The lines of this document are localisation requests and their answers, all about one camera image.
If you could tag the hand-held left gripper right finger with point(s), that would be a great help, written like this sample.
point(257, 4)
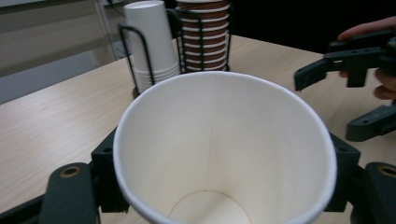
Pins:
point(344, 168)

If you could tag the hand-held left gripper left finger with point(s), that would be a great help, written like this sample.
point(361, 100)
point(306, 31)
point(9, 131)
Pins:
point(106, 174)

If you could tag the stack of brown cups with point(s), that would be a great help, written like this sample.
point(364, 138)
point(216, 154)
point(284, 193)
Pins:
point(205, 40)

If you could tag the white paper cup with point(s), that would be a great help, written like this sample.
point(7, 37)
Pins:
point(218, 140)

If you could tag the stack of white cups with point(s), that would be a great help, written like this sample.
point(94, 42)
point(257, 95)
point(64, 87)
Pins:
point(152, 40)

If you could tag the beige partition post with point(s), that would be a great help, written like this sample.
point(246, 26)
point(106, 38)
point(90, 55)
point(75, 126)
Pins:
point(107, 28)

